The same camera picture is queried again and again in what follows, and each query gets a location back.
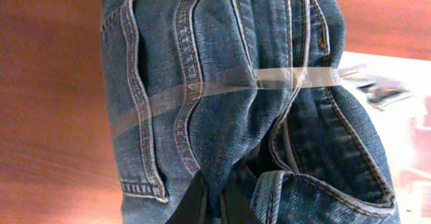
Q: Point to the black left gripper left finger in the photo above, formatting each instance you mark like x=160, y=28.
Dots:
x=192, y=207

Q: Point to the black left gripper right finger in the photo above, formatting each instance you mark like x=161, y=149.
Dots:
x=234, y=206

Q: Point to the dark blue jeans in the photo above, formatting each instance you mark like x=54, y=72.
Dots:
x=243, y=89

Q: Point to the clear plastic storage bin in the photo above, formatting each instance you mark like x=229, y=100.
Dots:
x=396, y=93

